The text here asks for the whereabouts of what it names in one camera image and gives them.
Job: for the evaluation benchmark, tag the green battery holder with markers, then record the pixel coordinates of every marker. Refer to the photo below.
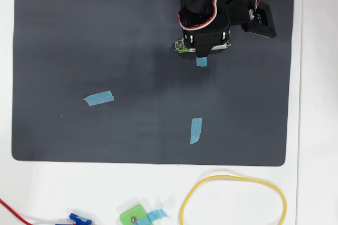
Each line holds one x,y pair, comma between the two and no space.
188,50

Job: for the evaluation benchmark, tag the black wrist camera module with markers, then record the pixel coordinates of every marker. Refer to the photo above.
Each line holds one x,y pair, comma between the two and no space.
264,24

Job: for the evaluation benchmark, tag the long blue masking tape strip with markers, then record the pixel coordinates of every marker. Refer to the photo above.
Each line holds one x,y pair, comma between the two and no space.
201,62

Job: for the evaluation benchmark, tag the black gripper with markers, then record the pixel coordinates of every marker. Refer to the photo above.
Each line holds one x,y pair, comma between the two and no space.
206,39

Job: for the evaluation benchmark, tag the blue masking tape piece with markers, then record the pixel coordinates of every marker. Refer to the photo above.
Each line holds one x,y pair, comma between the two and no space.
100,97
157,214
196,131

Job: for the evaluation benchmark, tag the dark grey textured mat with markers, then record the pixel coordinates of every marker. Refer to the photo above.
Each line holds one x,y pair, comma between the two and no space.
66,37

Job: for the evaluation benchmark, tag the small green printed block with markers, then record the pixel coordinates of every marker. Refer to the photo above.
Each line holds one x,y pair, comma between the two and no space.
130,215

